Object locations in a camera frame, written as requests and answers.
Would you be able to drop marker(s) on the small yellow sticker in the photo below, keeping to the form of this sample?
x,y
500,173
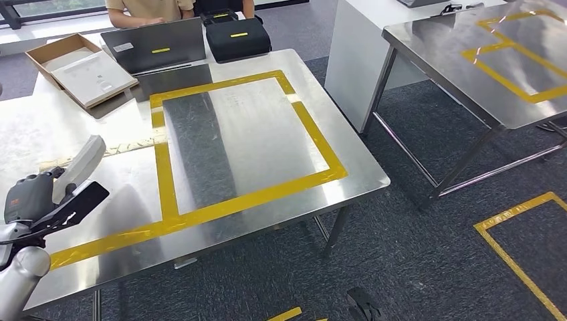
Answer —
x,y
160,50
238,34

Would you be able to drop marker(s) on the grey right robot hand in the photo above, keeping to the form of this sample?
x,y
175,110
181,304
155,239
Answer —
x,y
363,303

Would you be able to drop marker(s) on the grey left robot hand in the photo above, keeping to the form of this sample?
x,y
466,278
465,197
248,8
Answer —
x,y
29,199

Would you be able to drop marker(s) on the yellow floor tape square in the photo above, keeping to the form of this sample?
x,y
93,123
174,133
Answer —
x,y
285,314
505,252

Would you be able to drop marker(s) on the yellow tape rectangle outline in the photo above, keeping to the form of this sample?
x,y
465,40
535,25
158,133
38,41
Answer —
x,y
166,177
509,82

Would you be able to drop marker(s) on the metal floor socket box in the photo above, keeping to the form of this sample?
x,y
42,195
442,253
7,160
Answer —
x,y
185,263

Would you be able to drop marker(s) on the black carrying case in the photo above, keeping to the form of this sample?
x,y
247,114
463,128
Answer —
x,y
239,46

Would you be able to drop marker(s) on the grey flat device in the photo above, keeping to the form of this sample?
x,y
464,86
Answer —
x,y
421,2

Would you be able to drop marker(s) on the black window frame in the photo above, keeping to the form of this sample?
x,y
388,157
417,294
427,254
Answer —
x,y
11,17

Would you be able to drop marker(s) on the white flat pad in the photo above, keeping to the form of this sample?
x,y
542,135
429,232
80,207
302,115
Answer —
x,y
95,79

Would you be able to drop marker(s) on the yellow tape corner mark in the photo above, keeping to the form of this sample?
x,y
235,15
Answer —
x,y
110,241

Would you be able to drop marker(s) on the white label sticker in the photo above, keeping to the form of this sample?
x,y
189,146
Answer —
x,y
122,47

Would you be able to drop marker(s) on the brown cardboard box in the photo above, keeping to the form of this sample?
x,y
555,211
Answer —
x,y
42,55

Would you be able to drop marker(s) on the white cabinet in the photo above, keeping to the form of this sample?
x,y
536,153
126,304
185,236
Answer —
x,y
354,66

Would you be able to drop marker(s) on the small yellow tape piece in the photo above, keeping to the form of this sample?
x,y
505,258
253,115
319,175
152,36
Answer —
x,y
133,145

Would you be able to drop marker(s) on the stainless steel workbench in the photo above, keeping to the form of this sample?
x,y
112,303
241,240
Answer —
x,y
265,133
443,48

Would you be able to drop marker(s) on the person's right hand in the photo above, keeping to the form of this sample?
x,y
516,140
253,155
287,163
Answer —
x,y
155,21

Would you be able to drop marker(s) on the white plastic car part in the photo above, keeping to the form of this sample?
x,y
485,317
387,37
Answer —
x,y
82,166

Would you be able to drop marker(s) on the black flat device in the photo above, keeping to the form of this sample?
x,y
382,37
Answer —
x,y
177,44

